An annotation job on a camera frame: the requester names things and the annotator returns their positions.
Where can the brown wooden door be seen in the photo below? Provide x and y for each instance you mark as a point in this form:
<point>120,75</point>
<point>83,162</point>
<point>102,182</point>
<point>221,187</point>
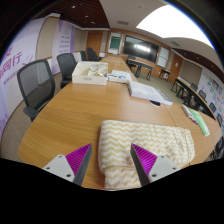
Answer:
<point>175,66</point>
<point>94,41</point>

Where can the blue and white packet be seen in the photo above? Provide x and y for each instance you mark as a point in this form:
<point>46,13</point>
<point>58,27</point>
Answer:
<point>116,79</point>

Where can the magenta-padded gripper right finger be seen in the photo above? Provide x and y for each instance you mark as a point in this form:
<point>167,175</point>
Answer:
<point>151,163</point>

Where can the wooden desk with black legs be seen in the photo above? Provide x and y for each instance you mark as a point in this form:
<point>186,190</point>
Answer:
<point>140,64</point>

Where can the white whiteboard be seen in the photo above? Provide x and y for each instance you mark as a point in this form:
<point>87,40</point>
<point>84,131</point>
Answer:
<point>163,57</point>

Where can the group of black chairs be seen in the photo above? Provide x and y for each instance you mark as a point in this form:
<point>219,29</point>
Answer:
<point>213,106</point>

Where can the cream zigzag striped towel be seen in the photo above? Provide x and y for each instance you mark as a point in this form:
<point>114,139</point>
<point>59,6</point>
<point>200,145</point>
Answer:
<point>116,140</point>

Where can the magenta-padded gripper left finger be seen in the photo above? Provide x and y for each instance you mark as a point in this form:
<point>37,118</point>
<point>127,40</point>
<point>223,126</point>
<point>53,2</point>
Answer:
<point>71,163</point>

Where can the row of black office chairs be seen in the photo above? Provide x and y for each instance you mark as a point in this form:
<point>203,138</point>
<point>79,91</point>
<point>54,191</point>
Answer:
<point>90,54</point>

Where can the bright ceiling light panel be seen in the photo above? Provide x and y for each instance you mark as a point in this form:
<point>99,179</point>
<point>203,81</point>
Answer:
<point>170,23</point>

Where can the green booklet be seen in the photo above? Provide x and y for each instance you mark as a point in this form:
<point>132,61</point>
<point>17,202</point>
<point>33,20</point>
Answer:
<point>201,122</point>

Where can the open white cardboard tray box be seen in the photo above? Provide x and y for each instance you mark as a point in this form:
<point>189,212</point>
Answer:
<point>83,78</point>

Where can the small dark side desk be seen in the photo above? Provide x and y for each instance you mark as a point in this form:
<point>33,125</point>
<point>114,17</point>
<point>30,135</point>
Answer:
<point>164,71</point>

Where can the black mesh office chair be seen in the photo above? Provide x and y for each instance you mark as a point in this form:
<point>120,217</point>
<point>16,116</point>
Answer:
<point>66,65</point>
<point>35,85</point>

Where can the green-faced whiteboard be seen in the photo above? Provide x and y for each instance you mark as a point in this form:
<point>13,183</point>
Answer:
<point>115,42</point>

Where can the long wooden side table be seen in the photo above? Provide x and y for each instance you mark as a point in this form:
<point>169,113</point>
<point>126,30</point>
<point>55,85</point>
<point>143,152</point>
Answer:
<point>190,91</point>

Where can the large flat white box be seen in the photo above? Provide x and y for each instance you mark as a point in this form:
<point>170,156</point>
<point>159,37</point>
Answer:
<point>145,90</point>

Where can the pack of markers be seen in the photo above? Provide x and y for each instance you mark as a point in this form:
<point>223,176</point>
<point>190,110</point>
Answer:
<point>187,111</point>

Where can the white paper sheet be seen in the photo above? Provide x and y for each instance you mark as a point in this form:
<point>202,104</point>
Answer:
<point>124,74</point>

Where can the large black wall screen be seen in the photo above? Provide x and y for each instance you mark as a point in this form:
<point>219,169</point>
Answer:
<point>140,48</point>

